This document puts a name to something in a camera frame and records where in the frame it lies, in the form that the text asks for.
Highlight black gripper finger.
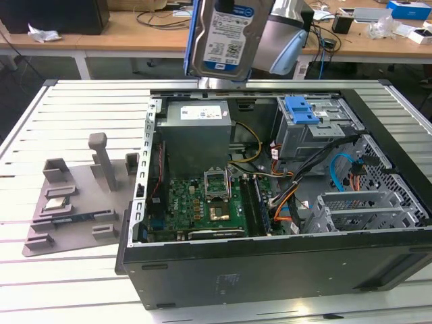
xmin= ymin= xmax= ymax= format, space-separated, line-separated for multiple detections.
xmin=215 ymin=0 xmax=235 ymax=14

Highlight hard disk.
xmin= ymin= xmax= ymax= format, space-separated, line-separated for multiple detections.
xmin=183 ymin=0 xmax=275 ymax=82

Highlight blue data wire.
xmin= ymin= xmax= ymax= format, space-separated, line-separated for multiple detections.
xmin=329 ymin=153 xmax=359 ymax=193

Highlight orange yellow power wire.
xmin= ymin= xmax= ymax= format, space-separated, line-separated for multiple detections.
xmin=350 ymin=157 xmax=368 ymax=190

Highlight black pen cup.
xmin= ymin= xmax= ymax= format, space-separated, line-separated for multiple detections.
xmin=331 ymin=15 xmax=354 ymax=34

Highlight wooden desk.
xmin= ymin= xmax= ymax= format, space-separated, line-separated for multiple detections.
xmin=0 ymin=0 xmax=432 ymax=65

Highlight blue plastic drive latch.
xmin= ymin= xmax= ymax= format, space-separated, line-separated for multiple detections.
xmin=284 ymin=97 xmax=321 ymax=125

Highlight grey power supply unit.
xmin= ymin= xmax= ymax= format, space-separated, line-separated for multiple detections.
xmin=155 ymin=100 xmax=237 ymax=180

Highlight grey flat laptop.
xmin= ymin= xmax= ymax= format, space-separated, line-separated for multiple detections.
xmin=352 ymin=7 xmax=394 ymax=23

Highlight metal optical drive cage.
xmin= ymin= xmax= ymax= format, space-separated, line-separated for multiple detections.
xmin=271 ymin=96 xmax=367 ymax=169

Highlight crumpled clear plastic bag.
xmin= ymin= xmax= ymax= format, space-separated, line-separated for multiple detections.
xmin=367 ymin=15 xmax=411 ymax=38

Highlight large black box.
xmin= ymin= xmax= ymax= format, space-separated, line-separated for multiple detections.
xmin=0 ymin=0 xmax=111 ymax=36

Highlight CPU socket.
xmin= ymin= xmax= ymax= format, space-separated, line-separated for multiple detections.
xmin=203 ymin=167 xmax=234 ymax=203

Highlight crumpled white paper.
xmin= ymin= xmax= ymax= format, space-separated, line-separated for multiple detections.
xmin=27 ymin=22 xmax=63 ymax=44

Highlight blue cardboard box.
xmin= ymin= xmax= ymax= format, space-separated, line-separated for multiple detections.
xmin=386 ymin=0 xmax=432 ymax=20

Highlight small white box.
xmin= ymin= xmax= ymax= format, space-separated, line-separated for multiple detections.
xmin=408 ymin=28 xmax=432 ymax=45

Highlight RAM stick in slot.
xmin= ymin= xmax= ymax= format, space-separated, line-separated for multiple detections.
xmin=253 ymin=177 xmax=273 ymax=236

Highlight green motherboard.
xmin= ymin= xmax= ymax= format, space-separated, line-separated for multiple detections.
xmin=148 ymin=177 xmax=281 ymax=241

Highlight grey parts rack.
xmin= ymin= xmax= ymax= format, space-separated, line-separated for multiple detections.
xmin=22 ymin=132 xmax=141 ymax=258

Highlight silver CPU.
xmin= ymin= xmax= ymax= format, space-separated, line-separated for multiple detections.
xmin=45 ymin=198 xmax=70 ymax=211

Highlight RAM stick with blue label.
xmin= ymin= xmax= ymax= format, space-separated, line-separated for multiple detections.
xmin=32 ymin=209 xmax=116 ymax=226

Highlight black open PC case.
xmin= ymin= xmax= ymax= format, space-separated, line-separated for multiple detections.
xmin=114 ymin=88 xmax=432 ymax=311

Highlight yellow black power wires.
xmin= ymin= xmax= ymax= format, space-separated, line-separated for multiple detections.
xmin=229 ymin=121 xmax=264 ymax=167

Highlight red black thin wire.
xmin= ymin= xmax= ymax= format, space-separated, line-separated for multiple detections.
xmin=150 ymin=140 xmax=168 ymax=198

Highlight black cable bundle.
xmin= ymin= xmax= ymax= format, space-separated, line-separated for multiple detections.
xmin=269 ymin=134 xmax=372 ymax=207

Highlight orange data wire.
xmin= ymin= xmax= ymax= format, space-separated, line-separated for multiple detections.
xmin=273 ymin=192 xmax=298 ymax=223

